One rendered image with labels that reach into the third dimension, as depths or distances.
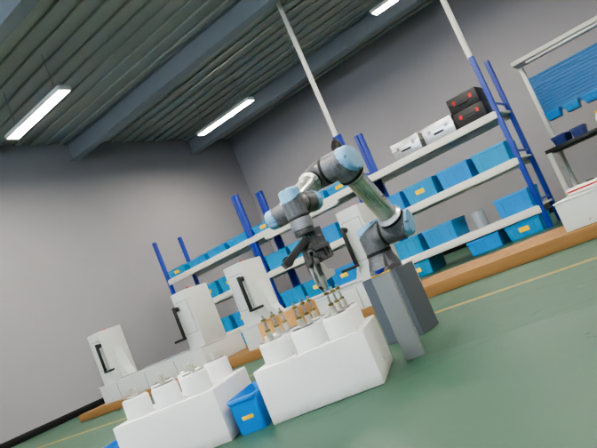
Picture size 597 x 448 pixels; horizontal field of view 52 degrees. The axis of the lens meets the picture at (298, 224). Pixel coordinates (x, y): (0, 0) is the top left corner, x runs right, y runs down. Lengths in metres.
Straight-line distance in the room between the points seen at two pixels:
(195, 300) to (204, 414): 3.59
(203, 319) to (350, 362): 3.80
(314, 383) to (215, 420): 0.36
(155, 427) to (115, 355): 4.56
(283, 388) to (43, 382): 6.99
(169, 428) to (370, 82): 9.73
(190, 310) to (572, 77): 5.08
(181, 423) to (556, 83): 6.59
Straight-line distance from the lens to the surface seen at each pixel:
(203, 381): 2.18
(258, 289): 5.21
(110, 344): 6.77
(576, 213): 3.92
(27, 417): 8.69
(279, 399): 2.05
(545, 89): 7.98
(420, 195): 7.04
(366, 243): 2.72
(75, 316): 9.31
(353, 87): 11.58
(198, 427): 2.17
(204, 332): 5.65
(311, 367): 2.00
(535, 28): 10.55
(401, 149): 7.12
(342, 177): 2.46
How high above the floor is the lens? 0.36
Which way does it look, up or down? 6 degrees up
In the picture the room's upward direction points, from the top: 23 degrees counter-clockwise
